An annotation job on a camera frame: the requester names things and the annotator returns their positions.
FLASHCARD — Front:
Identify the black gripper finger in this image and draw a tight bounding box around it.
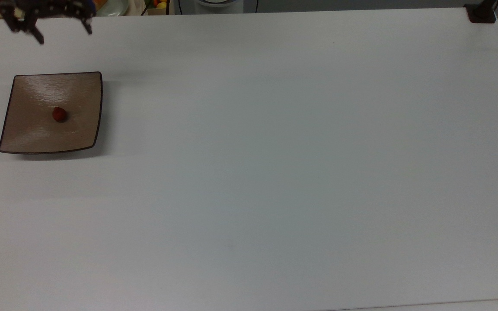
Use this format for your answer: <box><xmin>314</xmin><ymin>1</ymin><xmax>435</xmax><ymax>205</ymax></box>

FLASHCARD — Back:
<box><xmin>0</xmin><ymin>0</ymin><xmax>48</xmax><ymax>45</ymax></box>
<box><xmin>48</xmin><ymin>0</ymin><xmax>97</xmax><ymax>35</ymax></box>

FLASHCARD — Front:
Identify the brown square ceramic plate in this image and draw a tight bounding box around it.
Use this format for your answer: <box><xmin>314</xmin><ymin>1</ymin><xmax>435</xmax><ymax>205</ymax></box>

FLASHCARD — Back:
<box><xmin>0</xmin><ymin>71</ymin><xmax>103</xmax><ymax>155</ymax></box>

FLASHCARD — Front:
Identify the pale green dish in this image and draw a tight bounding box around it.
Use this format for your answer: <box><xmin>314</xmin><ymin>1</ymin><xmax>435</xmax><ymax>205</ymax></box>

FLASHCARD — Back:
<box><xmin>96</xmin><ymin>0</ymin><xmax>128</xmax><ymax>17</ymax></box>

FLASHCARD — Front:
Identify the box of colourful fruit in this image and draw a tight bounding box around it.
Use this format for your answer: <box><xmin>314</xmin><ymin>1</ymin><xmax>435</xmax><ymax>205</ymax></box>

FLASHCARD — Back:
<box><xmin>142</xmin><ymin>0</ymin><xmax>171</xmax><ymax>16</ymax></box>

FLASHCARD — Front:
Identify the white round appliance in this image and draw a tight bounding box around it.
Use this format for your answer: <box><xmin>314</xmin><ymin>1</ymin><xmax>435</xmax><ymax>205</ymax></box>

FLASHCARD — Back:
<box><xmin>179</xmin><ymin>0</ymin><xmax>244</xmax><ymax>15</ymax></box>

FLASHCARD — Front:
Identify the black table clamp stand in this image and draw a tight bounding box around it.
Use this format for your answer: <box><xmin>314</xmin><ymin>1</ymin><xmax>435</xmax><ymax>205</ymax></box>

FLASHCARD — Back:
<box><xmin>464</xmin><ymin>0</ymin><xmax>498</xmax><ymax>24</ymax></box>

